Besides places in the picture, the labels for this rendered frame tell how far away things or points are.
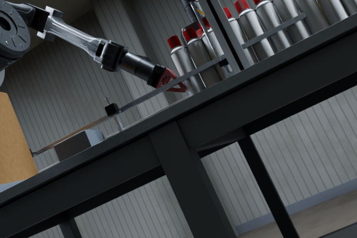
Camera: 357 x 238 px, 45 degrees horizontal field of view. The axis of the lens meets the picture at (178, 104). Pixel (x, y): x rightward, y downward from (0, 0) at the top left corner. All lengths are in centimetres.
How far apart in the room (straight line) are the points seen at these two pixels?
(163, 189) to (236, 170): 78
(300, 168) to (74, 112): 241
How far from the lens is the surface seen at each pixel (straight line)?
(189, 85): 121
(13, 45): 92
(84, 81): 472
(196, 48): 123
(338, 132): 395
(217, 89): 75
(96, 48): 133
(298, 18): 119
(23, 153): 120
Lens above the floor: 71
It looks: 9 degrees up
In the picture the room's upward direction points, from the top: 25 degrees counter-clockwise
